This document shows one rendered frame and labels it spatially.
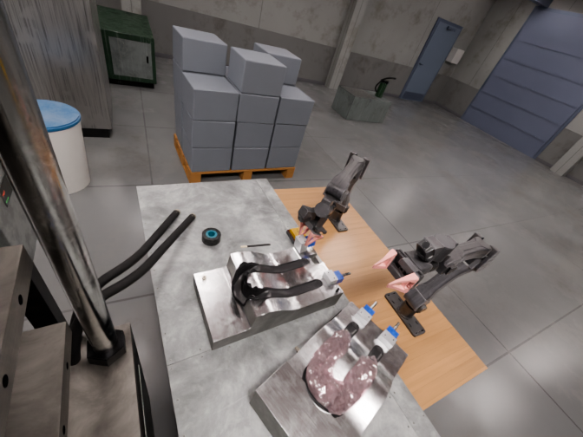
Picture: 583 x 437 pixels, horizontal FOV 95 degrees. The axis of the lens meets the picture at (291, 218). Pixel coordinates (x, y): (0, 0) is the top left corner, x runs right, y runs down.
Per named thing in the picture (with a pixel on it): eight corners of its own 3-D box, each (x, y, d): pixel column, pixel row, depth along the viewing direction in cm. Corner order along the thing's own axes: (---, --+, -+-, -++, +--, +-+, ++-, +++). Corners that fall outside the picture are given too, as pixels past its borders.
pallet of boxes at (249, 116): (265, 145, 376) (286, 48, 300) (291, 177, 328) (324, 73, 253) (173, 145, 315) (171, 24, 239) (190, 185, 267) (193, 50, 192)
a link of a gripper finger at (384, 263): (389, 273, 68) (415, 266, 72) (373, 252, 73) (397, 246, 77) (378, 288, 73) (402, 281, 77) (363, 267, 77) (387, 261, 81)
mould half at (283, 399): (346, 308, 109) (357, 293, 102) (400, 361, 98) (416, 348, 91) (249, 402, 76) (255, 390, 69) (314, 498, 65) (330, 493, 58)
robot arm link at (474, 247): (453, 264, 77) (507, 248, 91) (430, 242, 83) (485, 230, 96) (429, 289, 85) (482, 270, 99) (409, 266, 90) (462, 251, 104)
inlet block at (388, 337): (389, 321, 106) (396, 314, 103) (401, 330, 104) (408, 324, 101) (374, 342, 98) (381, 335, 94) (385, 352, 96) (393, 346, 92)
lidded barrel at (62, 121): (95, 164, 254) (81, 101, 217) (96, 196, 225) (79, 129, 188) (27, 166, 230) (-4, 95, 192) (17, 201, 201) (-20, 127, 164)
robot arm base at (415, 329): (425, 328, 102) (436, 323, 105) (391, 284, 114) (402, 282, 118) (414, 337, 107) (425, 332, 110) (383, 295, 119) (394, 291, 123)
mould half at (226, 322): (304, 257, 124) (313, 236, 116) (335, 304, 109) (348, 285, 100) (193, 283, 99) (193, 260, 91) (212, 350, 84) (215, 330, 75)
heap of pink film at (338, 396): (341, 324, 96) (350, 313, 91) (382, 365, 89) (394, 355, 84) (292, 375, 79) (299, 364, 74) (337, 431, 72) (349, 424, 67)
